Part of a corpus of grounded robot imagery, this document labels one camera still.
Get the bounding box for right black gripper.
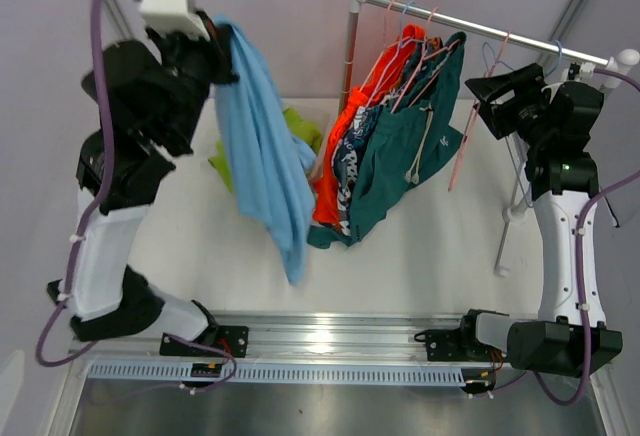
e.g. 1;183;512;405
465;64;554;149

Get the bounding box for blue wire hanger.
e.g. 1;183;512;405
469;53;551;208

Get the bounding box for lime green shorts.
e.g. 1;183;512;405
208;107;323;193

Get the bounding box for light blue shorts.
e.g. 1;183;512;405
214;15;316;284

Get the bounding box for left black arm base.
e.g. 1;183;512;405
159;300;250;358

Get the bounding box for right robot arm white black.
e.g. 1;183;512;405
456;64;623;378

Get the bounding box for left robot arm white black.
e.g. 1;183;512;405
47;10;239;356

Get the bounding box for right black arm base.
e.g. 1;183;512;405
413;309;516;362

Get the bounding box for teal green shorts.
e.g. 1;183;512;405
307;32;467;249

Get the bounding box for blue hanger for patterned shorts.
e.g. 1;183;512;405
368;0;424;105

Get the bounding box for pink hanger for orange shorts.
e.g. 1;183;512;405
359;0;406;95

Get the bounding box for patterned navy white shorts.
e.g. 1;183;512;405
326;37;446;236

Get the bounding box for orange shorts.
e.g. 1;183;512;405
313;24;425;235

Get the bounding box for silver clothes rack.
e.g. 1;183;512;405
339;0;637;276

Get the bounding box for white plastic basket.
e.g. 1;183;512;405
283;98;337;183

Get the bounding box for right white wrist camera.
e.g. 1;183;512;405
542;62;596;96

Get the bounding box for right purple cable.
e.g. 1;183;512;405
532;68;640;405

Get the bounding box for aluminium mounting rail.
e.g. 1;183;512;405
69;309;551;365

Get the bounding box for slotted grey cable duct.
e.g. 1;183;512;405
88;360;466;387

